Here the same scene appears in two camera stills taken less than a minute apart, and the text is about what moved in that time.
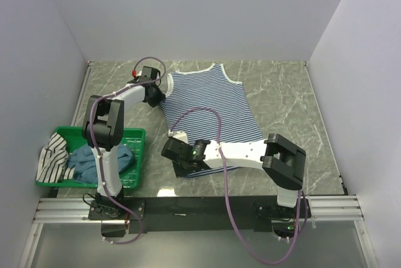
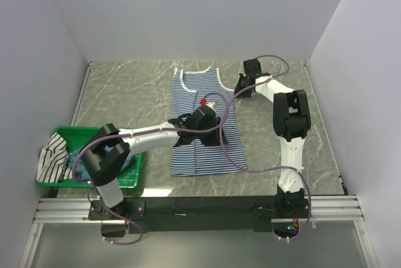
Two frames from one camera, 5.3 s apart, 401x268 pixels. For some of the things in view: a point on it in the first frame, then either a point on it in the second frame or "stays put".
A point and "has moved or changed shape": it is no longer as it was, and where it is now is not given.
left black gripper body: x=158 y=96 → x=208 y=138
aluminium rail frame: x=327 y=208 stays put
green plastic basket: x=132 y=138 stays put
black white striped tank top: x=54 y=166 stays put
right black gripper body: x=181 y=168 → x=241 y=83
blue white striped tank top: x=207 y=104 has moved or changed shape
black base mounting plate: x=198 y=214 stays put
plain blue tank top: x=81 y=163 stays put
